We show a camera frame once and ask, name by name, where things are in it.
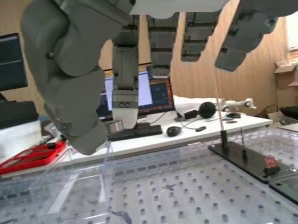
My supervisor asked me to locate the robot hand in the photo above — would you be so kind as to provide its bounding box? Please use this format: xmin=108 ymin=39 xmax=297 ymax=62
xmin=19 ymin=0 xmax=298 ymax=156

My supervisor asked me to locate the computer screen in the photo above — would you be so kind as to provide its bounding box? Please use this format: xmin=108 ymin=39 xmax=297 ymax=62
xmin=96 ymin=69 xmax=175 ymax=120
xmin=0 ymin=32 xmax=29 ymax=93

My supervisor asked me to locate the black keyboard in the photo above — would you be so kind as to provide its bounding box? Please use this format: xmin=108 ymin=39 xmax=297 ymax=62
xmin=105 ymin=122 xmax=164 ymax=142

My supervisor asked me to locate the red tray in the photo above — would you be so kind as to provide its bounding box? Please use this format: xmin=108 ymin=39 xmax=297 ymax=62
xmin=0 ymin=141 xmax=68 ymax=175

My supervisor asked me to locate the black computer mouse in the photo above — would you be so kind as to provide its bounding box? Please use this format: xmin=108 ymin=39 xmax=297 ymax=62
xmin=165 ymin=125 xmax=183 ymax=138

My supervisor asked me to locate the white desk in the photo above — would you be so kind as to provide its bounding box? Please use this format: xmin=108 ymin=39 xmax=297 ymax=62
xmin=0 ymin=111 xmax=273 ymax=174

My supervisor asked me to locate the thin stick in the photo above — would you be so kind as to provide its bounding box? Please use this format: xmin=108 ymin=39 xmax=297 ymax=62
xmin=211 ymin=66 xmax=230 ymax=149

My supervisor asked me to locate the clear box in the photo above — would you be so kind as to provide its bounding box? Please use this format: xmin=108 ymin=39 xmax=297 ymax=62
xmin=0 ymin=126 xmax=298 ymax=224

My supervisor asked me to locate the small white jointed device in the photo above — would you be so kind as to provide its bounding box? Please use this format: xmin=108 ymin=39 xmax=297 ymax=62
xmin=215 ymin=97 xmax=258 ymax=113

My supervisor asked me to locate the black plate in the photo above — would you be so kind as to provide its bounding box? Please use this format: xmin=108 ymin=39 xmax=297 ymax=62
xmin=269 ymin=173 xmax=298 ymax=205
xmin=207 ymin=141 xmax=298 ymax=185

